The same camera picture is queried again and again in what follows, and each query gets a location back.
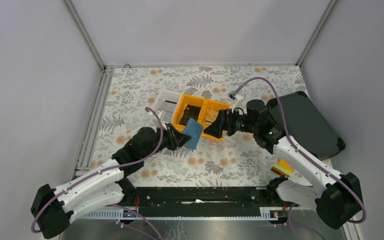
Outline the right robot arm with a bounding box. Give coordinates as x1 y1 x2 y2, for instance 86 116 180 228
203 100 368 229

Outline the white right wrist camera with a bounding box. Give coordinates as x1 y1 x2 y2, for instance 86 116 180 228
228 91 244 111

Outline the slotted aluminium cable rail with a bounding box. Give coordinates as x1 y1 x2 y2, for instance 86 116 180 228
79 208 138 220

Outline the black hard case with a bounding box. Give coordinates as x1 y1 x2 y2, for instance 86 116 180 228
279 91 346 160

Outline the yellow card storage bin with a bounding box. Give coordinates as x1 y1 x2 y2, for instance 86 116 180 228
172 94 230 132

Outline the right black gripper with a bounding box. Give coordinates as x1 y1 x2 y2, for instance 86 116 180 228
203 106 258 139

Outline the purple cable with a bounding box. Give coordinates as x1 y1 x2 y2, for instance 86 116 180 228
229 77 368 224
30 106 165 233

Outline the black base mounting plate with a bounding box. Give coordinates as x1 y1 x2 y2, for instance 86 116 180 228
117 184 292 218

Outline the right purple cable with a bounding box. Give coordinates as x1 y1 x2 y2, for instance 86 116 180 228
229 77 368 224

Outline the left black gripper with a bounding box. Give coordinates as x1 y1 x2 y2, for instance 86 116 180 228
142 123 192 160

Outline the blue card holder wallet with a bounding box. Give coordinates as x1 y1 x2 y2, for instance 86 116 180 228
182 118 204 150

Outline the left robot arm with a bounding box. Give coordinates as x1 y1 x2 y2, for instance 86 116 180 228
30 124 192 239

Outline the small yellow green block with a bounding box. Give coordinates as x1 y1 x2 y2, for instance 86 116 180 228
270 159 295 178

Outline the white card storage bin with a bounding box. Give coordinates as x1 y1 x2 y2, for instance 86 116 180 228
150 89 183 124

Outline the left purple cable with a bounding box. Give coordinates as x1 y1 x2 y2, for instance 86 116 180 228
30 106 165 233

